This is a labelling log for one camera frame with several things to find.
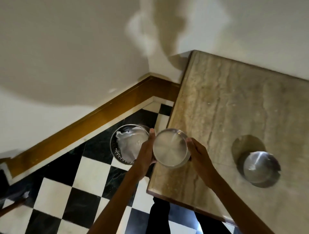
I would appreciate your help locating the dark wooden furniture leg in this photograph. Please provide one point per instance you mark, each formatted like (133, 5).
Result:
(12, 206)

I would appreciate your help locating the person's left fingers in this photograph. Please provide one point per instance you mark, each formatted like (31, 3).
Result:
(152, 136)

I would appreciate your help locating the round steel lid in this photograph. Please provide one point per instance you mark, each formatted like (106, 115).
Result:
(259, 167)

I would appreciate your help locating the brown wooden skirting board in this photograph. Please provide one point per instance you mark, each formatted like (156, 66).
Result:
(96, 121)

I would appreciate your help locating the person's black trousers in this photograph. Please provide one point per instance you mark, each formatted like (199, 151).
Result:
(157, 217)

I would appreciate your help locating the person's right hand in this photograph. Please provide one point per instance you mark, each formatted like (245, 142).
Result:
(199, 159)

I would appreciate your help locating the white plastic bin liner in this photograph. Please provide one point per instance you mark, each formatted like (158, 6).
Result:
(131, 144)

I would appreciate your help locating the person's left forearm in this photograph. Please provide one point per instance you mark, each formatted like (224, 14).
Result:
(120, 200)

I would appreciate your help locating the person's left hand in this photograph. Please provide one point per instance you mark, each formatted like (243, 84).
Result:
(144, 154)

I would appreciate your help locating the round steel container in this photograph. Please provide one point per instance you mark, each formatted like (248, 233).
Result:
(171, 148)

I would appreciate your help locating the person's right fingers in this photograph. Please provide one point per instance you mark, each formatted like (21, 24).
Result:
(189, 147)

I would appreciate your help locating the person's right forearm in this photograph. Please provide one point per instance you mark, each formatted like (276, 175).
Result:
(236, 207)

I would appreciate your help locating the perforated steel waste bin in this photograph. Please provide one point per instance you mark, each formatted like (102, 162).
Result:
(115, 150)

